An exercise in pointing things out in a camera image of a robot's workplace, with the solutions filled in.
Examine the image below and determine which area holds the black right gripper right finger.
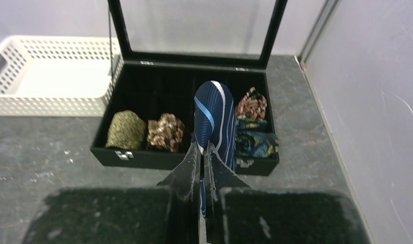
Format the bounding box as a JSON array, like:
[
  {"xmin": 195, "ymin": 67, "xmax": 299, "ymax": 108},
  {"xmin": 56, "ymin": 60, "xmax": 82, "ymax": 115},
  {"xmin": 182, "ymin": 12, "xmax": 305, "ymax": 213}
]
[{"xmin": 203, "ymin": 143, "xmax": 249, "ymax": 243}]

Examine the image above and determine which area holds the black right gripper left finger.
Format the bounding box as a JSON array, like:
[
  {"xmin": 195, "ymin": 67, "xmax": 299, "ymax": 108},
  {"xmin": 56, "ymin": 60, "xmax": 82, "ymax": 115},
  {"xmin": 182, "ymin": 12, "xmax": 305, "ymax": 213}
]
[{"xmin": 157, "ymin": 143, "xmax": 200, "ymax": 243}]

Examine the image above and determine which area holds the navy striped tie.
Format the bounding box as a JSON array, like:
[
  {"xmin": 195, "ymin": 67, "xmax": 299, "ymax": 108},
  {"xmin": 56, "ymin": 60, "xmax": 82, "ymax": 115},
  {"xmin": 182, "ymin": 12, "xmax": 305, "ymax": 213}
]
[{"xmin": 191, "ymin": 80, "xmax": 237, "ymax": 218}]

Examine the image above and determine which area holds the blue yellow patterned tie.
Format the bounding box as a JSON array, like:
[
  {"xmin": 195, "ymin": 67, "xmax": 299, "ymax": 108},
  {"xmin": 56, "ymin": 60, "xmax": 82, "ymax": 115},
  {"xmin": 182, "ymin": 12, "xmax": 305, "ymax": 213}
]
[{"xmin": 235, "ymin": 118, "xmax": 280, "ymax": 158}]

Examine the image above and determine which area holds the brown floral rolled tie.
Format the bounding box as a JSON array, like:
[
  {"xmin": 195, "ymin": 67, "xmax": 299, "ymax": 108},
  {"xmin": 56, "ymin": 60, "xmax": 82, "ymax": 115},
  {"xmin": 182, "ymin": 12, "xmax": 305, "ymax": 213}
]
[{"xmin": 146, "ymin": 113, "xmax": 185, "ymax": 153}]

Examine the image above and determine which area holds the olive green rolled tie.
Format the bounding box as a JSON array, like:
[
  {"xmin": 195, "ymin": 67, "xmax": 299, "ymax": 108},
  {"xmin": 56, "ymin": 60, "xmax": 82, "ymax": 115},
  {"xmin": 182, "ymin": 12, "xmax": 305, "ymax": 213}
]
[{"xmin": 105, "ymin": 110, "xmax": 147, "ymax": 149}]

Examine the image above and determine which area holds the black tie storage box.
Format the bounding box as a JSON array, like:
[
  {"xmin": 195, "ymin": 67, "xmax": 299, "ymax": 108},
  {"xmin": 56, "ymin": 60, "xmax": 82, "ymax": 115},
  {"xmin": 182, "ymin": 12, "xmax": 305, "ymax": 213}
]
[{"xmin": 91, "ymin": 1, "xmax": 287, "ymax": 170}]

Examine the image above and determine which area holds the white plastic basket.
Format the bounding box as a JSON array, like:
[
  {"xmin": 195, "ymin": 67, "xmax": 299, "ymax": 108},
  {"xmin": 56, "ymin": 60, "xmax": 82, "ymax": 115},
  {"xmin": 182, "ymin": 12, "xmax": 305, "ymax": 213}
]
[{"xmin": 0, "ymin": 35, "xmax": 121, "ymax": 117}]

